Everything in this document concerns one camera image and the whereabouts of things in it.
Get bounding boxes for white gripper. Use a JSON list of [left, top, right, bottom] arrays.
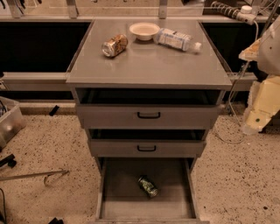
[[241, 75, 280, 135]]

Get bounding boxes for green soda can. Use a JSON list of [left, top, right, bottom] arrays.
[[138, 175, 158, 198]]

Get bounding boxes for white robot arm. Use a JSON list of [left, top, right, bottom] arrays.
[[239, 16, 280, 135]]

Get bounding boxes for grey drawer cabinet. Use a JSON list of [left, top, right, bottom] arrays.
[[66, 18, 234, 176]]

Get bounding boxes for bottom grey drawer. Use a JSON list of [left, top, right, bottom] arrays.
[[94, 158, 210, 224]]

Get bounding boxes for grey drawer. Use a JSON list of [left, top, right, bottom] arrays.
[[76, 88, 220, 130], [94, 158, 210, 224], [87, 129, 206, 158]]

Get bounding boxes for middle grey drawer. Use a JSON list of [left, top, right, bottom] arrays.
[[87, 129, 206, 158]]

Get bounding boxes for top grey drawer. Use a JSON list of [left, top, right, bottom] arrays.
[[76, 88, 220, 130]]

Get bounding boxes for gold brown soda can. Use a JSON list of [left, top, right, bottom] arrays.
[[101, 34, 129, 58]]

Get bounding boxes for white power strip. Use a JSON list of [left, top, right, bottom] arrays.
[[211, 1, 256, 25]]

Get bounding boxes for clear plastic water bottle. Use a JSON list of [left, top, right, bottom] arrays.
[[153, 28, 202, 53]]

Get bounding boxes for white bowl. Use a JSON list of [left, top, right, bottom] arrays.
[[129, 23, 160, 41]]

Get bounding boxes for metal hook rod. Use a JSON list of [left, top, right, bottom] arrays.
[[0, 170, 69, 186]]

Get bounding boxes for black clip on floor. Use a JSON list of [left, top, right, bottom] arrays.
[[49, 105, 60, 116]]

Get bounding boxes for clear plastic storage bin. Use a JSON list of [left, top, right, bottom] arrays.
[[0, 96, 25, 151]]

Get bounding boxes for black tool on floor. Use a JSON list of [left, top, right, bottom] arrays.
[[0, 154, 17, 168]]

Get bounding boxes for white cable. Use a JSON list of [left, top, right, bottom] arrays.
[[213, 20, 261, 145]]

